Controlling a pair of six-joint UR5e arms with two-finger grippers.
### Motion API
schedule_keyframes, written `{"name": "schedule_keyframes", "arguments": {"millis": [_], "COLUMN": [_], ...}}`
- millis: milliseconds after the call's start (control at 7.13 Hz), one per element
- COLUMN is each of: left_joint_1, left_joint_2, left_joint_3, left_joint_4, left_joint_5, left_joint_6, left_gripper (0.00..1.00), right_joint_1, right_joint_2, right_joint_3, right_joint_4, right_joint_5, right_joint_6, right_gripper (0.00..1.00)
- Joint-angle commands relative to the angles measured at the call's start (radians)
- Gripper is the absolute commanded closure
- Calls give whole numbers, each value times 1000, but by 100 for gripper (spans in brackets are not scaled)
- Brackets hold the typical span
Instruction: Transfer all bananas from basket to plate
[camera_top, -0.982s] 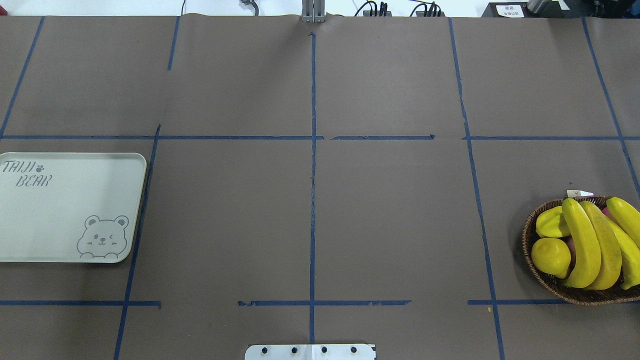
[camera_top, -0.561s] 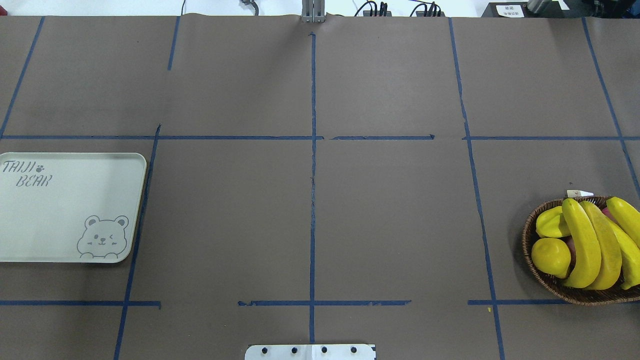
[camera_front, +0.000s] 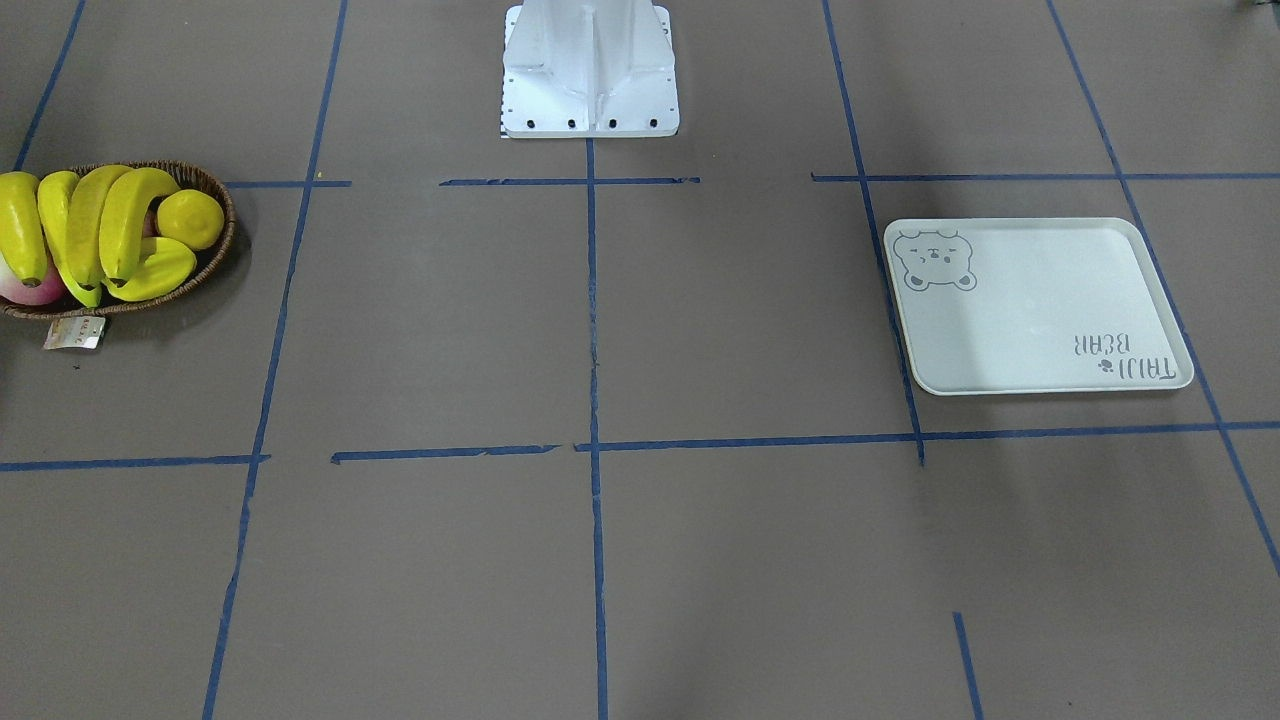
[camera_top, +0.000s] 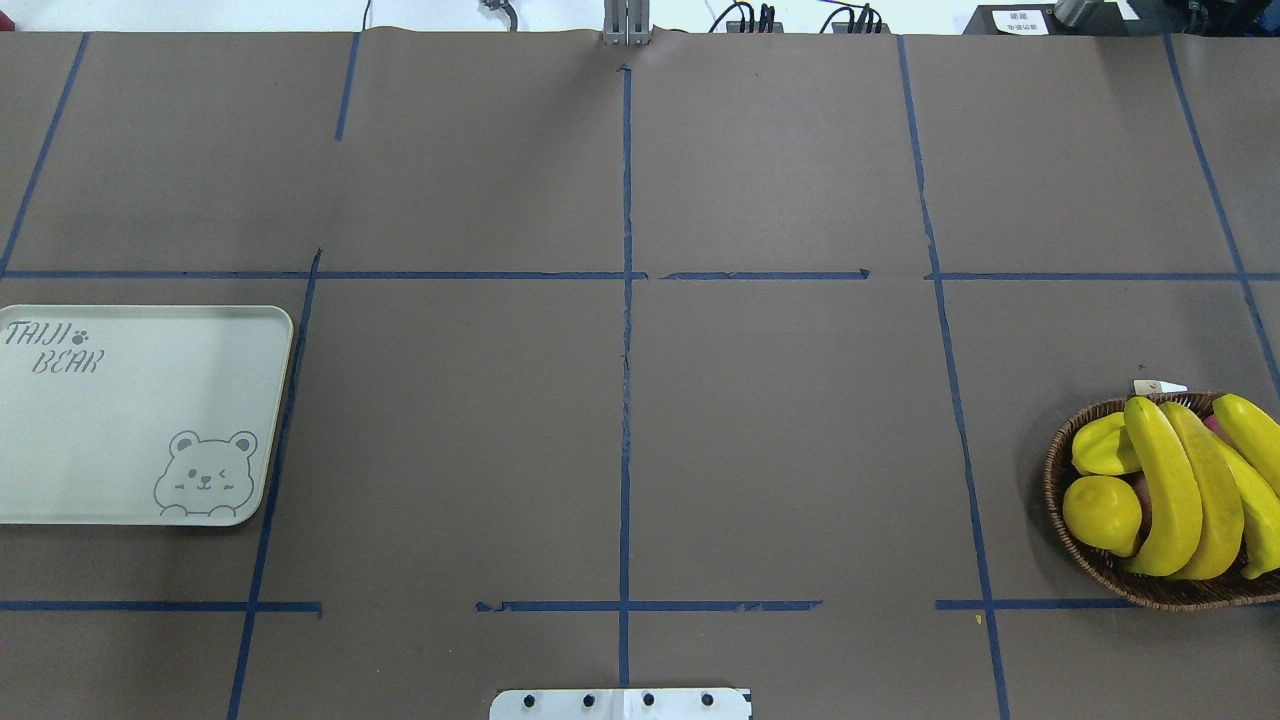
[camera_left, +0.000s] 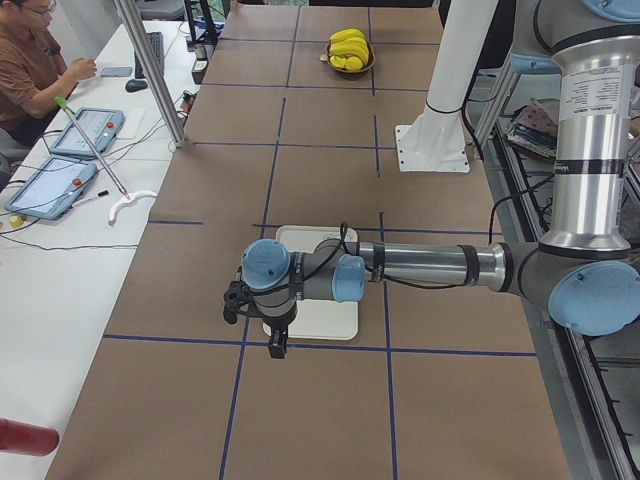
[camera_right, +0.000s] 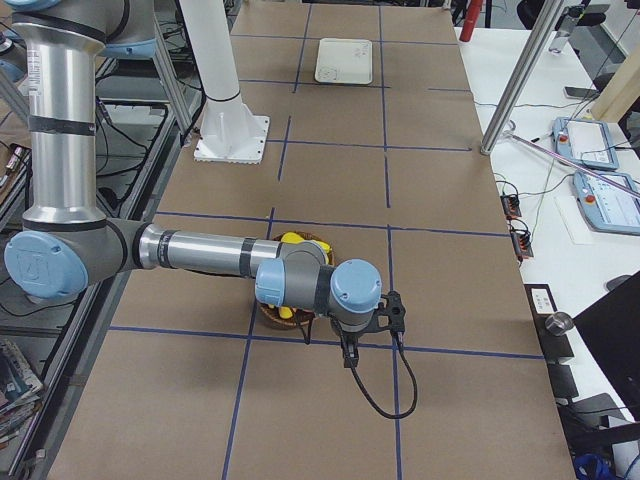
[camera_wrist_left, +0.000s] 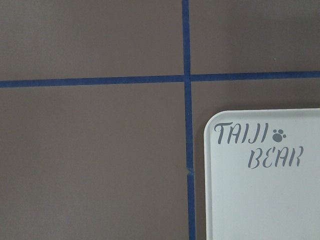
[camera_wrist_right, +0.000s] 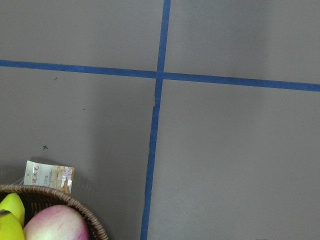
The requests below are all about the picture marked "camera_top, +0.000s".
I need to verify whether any yellow lemon fruit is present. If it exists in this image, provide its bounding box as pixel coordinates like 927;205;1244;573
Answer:
1062;475;1144;559

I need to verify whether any aluminium frame post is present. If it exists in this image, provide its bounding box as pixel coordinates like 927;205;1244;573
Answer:
602;0;653;47

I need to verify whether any brown wicker basket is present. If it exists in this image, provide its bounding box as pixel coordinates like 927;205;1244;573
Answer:
1039;397;1279;612

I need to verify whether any cream bear print tray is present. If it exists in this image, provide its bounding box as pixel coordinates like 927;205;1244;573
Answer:
1;304;294;527

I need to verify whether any white basket tag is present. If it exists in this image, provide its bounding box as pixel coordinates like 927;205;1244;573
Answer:
1132;379;1189;396

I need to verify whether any yellow banana moved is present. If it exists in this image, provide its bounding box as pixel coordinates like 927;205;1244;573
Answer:
1160;402;1245;582
1123;396;1203;577
1212;393;1279;495

